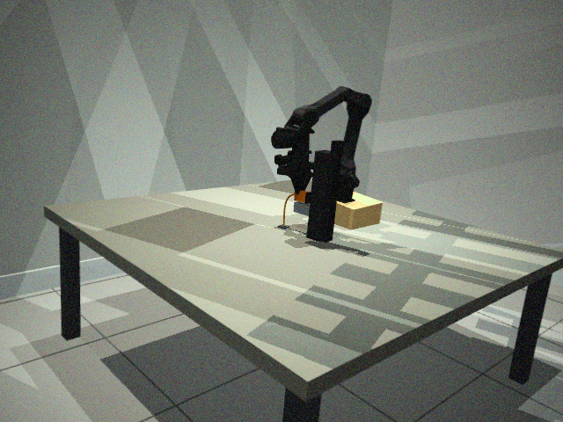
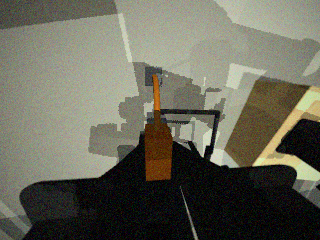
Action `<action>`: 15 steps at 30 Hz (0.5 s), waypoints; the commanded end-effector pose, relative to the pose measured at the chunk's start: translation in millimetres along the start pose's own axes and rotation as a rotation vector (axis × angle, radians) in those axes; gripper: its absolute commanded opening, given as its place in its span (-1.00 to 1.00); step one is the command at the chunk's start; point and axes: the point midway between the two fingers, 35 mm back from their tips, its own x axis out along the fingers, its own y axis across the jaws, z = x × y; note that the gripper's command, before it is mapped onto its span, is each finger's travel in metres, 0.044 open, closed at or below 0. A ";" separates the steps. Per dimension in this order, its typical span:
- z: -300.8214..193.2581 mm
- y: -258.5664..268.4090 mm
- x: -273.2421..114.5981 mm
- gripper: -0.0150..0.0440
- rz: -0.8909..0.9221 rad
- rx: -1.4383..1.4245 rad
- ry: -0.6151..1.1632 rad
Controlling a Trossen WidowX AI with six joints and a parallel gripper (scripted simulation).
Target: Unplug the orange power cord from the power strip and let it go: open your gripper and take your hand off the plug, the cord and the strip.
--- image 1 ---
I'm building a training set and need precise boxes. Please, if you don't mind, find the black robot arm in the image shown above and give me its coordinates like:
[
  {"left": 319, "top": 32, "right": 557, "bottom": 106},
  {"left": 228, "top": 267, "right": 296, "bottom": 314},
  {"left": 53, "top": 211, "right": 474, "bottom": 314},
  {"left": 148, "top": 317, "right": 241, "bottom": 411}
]
[{"left": 271, "top": 86, "right": 372, "bottom": 203}]

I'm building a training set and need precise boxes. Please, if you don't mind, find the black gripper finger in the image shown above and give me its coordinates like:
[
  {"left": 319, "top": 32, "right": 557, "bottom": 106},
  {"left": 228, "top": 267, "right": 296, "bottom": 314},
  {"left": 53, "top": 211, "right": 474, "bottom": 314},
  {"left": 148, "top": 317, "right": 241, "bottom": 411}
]
[
  {"left": 288, "top": 175, "right": 304, "bottom": 194},
  {"left": 301, "top": 172, "right": 313, "bottom": 191}
]

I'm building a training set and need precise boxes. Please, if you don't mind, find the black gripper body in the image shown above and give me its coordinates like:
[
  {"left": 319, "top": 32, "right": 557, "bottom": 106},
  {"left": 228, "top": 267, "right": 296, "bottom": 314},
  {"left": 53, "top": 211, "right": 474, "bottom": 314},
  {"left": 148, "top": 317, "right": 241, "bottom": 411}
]
[{"left": 277, "top": 148, "right": 314, "bottom": 176}]

